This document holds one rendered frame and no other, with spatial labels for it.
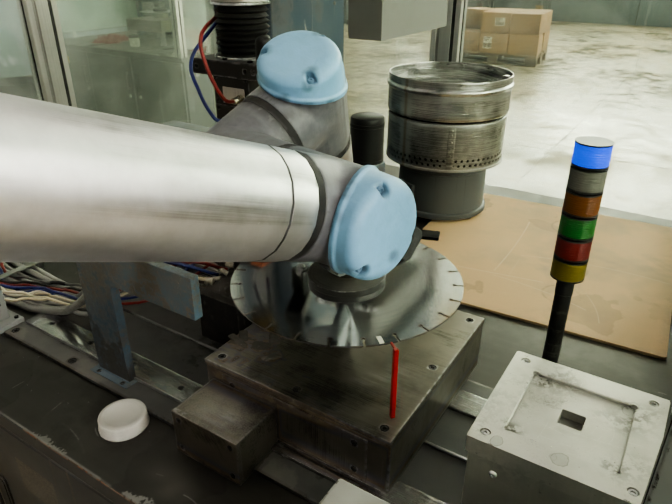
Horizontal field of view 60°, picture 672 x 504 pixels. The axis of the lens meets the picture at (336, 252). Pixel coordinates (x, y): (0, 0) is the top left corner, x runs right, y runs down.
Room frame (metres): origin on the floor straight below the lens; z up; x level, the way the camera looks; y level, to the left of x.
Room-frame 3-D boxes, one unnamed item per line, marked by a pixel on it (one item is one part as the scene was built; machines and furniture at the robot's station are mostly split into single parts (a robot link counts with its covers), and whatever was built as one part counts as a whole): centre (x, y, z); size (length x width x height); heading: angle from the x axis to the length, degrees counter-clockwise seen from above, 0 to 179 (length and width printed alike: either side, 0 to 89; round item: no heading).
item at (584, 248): (0.70, -0.32, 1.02); 0.05 x 0.04 x 0.03; 147
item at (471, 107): (1.48, -0.28, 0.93); 0.31 x 0.31 x 0.36
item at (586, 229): (0.70, -0.32, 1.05); 0.05 x 0.04 x 0.03; 147
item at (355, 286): (0.73, -0.02, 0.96); 0.11 x 0.11 x 0.03
